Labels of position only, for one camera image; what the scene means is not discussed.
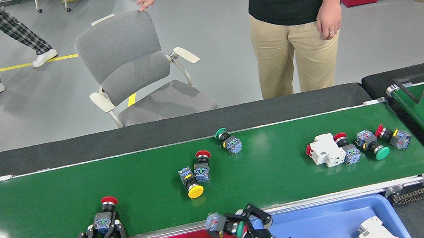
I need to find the blue plastic tray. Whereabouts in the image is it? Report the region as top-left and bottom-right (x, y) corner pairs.
(250, 189), (413, 238)

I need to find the long green conveyor belt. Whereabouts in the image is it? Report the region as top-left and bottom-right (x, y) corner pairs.
(0, 91), (424, 238)

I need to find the person's left hand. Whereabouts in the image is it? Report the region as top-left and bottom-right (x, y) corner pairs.
(313, 0), (348, 42)

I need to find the yellow mushroom push button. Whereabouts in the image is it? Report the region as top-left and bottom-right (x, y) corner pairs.
(177, 164), (206, 201)

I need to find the white circuit breaker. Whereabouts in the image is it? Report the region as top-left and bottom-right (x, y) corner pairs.
(303, 130), (348, 171)
(351, 212), (402, 238)

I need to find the green mushroom push button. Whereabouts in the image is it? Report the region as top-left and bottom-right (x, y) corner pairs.
(214, 125), (244, 157)
(354, 127), (392, 164)
(204, 208), (247, 238)

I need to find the grey office chair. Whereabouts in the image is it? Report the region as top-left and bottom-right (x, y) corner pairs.
(70, 0), (219, 133)

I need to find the black drive chain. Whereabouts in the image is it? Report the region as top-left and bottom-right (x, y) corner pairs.
(390, 182), (424, 206)

